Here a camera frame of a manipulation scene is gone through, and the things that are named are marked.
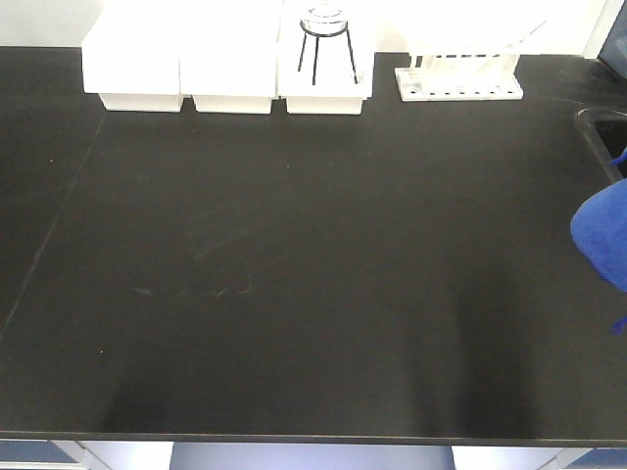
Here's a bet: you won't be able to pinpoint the white test tube rack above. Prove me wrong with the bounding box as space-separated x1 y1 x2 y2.
395 19 547 102

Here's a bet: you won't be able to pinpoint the left white storage bin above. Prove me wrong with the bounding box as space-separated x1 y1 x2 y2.
81 1 183 113

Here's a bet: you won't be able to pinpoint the black lab sink basin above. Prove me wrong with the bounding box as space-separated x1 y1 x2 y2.
575 108 626 183

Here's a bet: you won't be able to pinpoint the middle white storage bin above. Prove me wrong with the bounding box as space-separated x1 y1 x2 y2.
179 1 283 115

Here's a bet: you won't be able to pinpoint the white storage bin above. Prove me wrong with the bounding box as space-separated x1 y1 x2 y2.
277 1 375 115
179 1 283 115
81 1 183 113

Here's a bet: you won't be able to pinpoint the glass dish on tripod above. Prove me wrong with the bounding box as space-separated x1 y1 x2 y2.
301 1 348 35

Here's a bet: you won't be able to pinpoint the right white storage bin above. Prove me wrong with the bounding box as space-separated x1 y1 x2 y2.
277 1 375 115

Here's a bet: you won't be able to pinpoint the blue microfiber cloth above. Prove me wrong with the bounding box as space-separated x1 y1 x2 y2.
570 146 627 336

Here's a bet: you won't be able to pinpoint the blue lab base cabinets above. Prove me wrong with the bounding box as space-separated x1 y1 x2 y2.
1 439 626 469

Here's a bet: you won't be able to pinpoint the black wire tripod stand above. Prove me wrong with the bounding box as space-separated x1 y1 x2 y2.
297 21 359 86

